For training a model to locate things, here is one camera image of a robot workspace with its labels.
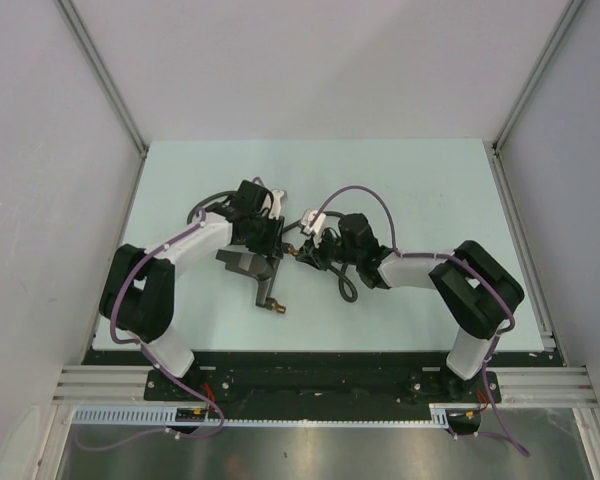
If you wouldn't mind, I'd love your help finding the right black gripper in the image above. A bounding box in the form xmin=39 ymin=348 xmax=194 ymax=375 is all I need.
xmin=296 ymin=226 xmax=360 ymax=271

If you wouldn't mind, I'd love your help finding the dark grey flexible hose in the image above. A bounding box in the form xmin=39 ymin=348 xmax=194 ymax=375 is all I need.
xmin=186 ymin=189 xmax=359 ymax=304

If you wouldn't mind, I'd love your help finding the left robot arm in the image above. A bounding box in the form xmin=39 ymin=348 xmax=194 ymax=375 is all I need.
xmin=99 ymin=179 xmax=286 ymax=400

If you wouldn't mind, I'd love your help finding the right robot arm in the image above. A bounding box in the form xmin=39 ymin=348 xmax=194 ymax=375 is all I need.
xmin=294 ymin=210 xmax=525 ymax=401

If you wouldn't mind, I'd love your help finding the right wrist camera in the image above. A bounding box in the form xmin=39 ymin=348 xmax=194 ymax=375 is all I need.
xmin=300 ymin=210 xmax=326 ymax=247

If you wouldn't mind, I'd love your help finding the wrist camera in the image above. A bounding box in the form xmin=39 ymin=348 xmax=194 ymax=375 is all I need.
xmin=264 ymin=189 xmax=287 ymax=219
xmin=300 ymin=210 xmax=326 ymax=247

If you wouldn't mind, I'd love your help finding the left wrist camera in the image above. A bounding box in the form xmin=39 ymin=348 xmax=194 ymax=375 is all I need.
xmin=264 ymin=189 xmax=287 ymax=219

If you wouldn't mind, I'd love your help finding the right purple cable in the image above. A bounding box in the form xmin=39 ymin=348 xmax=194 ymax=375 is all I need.
xmin=312 ymin=185 xmax=531 ymax=459

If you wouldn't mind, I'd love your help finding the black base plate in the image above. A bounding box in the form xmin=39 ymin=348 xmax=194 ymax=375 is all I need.
xmin=82 ymin=350 xmax=563 ymax=420

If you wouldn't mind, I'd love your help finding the slotted cable duct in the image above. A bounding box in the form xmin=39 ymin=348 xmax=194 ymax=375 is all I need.
xmin=72 ymin=404 xmax=479 ymax=429

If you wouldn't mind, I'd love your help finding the right aluminium corner post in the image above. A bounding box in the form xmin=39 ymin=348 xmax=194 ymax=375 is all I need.
xmin=490 ymin=0 xmax=589 ymax=156

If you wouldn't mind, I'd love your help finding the aluminium corner post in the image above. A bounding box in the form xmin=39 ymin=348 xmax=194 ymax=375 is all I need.
xmin=54 ymin=0 xmax=149 ymax=160
xmin=490 ymin=0 xmax=589 ymax=156

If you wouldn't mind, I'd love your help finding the aluminium frame rail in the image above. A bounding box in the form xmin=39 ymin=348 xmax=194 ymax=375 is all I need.
xmin=53 ymin=365 xmax=150 ymax=405

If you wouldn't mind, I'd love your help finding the left aluminium corner post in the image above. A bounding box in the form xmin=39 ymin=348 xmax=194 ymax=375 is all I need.
xmin=54 ymin=0 xmax=149 ymax=160

